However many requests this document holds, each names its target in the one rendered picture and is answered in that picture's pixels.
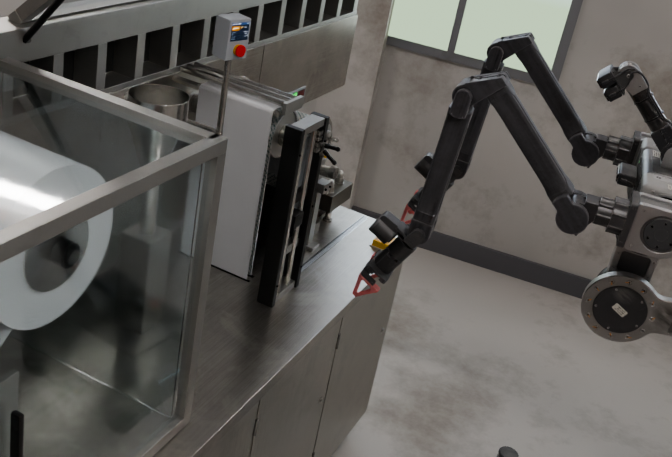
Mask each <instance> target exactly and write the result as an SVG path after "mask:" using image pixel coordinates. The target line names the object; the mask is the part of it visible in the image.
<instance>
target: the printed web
mask: <svg viewBox="0 0 672 457"><path fill-rule="evenodd" d="M282 108H283V107H280V108H278V109H276V110H278V111H279V112H280V114H279V116H278V118H276V117H273V116H272V122H271V128H270V134H269V141H268V147H267V154H266V160H265V166H264V173H263V179H262V186H261V192H260V198H259V205H258V211H257V218H256V224H255V230H254V237H253V243H252V250H251V256H250V262H249V269H248V274H249V275H252V268H253V262H254V256H255V249H256V243H257V237H258V230H259V224H260V218H261V211H262V205H263V199H264V192H265V186H266V184H268V185H271V186H273V187H276V181H277V175H278V169H279V163H280V157H281V156H280V157H278V158H274V157H271V156H270V155H271V148H272V142H273V137H274V134H275V131H276V128H277V126H278V124H279V122H280V120H281V119H282V118H283V116H284V115H281V114H282ZM293 113H294V115H295V120H296V122H297V121H299V120H301V119H303V118H305V117H307V116H309V115H308V114H305V113H302V112H299V111H294V112H293Z"/></svg>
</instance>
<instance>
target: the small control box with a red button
mask: <svg viewBox="0 0 672 457"><path fill-rule="evenodd" d="M250 25H251V18H249V17H247V16H244V15H242V14H240V13H229V14H218V15H217V16H216V24H215V33H214V41H213V49H212V55H214V56H216V57H218V58H220V59H222V60H224V61H228V60H235V59H243V58H246V54H247V47H248V40H249V33H250Z"/></svg>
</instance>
